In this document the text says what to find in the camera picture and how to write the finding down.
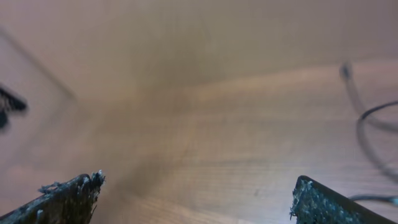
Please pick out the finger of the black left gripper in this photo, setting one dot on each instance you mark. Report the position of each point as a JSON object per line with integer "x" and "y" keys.
{"x": 11, "y": 104}

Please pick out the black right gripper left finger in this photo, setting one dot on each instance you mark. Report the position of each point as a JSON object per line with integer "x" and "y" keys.
{"x": 71, "y": 202}

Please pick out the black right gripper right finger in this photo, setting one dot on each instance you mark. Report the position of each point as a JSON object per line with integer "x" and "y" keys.
{"x": 314, "y": 203}

